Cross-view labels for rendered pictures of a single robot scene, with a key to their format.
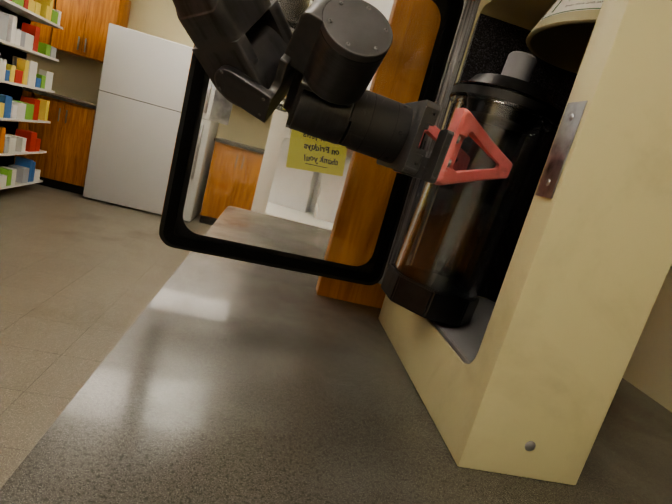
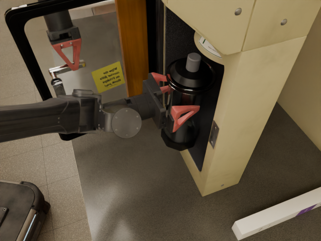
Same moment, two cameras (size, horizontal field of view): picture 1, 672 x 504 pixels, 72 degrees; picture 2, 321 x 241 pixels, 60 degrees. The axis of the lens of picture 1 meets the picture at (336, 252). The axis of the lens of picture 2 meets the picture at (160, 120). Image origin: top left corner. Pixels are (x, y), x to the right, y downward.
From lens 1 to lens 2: 50 cm
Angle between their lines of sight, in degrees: 40
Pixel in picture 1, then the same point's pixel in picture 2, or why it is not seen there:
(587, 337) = (233, 164)
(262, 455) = (148, 225)
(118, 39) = not seen: outside the picture
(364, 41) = (132, 128)
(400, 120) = (150, 111)
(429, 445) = (193, 191)
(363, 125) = not seen: hidden behind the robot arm
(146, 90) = not seen: outside the picture
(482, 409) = (206, 187)
